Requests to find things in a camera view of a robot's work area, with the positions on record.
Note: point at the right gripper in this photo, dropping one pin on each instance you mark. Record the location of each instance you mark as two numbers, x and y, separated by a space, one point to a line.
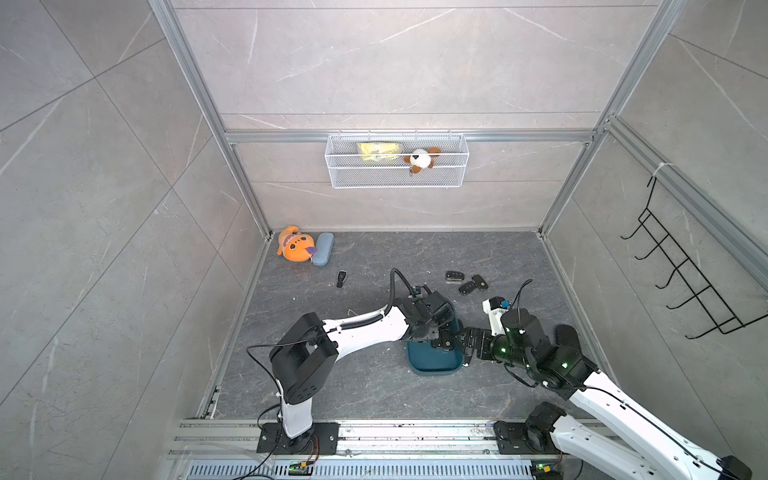
482 335

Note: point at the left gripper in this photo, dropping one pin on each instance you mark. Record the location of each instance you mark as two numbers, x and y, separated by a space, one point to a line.
436 325

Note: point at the teal storage tray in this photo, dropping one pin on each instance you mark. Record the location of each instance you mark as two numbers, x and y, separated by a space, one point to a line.
426 361

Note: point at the black car key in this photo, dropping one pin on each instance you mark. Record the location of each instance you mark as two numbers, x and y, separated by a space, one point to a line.
467 288
341 278
452 276
480 282

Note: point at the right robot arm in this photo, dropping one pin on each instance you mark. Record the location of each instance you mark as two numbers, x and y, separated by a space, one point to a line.
641 447

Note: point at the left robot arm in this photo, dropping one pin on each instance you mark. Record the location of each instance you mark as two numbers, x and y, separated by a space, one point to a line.
303 359

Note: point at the black oval object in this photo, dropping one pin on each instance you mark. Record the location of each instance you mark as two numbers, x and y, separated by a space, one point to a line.
567 336

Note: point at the blue glasses case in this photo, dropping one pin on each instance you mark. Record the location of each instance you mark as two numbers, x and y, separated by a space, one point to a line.
323 249

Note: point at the orange plush toy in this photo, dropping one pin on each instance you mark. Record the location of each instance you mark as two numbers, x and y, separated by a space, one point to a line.
295 246

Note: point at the brown white plush dog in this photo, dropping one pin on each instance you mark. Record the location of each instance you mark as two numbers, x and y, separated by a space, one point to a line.
421 159

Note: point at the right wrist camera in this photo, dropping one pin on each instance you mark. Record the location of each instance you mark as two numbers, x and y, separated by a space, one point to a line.
495 308

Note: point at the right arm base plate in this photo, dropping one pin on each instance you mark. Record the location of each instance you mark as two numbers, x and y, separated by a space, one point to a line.
515 438

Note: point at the aluminium mounting rail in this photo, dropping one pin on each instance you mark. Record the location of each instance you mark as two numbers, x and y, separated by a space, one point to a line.
358 439

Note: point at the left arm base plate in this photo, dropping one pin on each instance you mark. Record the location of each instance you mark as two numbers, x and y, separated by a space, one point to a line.
321 439

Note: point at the white wire basket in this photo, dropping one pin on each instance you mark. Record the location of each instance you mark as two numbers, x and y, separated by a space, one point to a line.
347 170

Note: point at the black wall hook rack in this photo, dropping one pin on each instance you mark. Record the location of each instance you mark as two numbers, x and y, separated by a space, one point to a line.
699 290

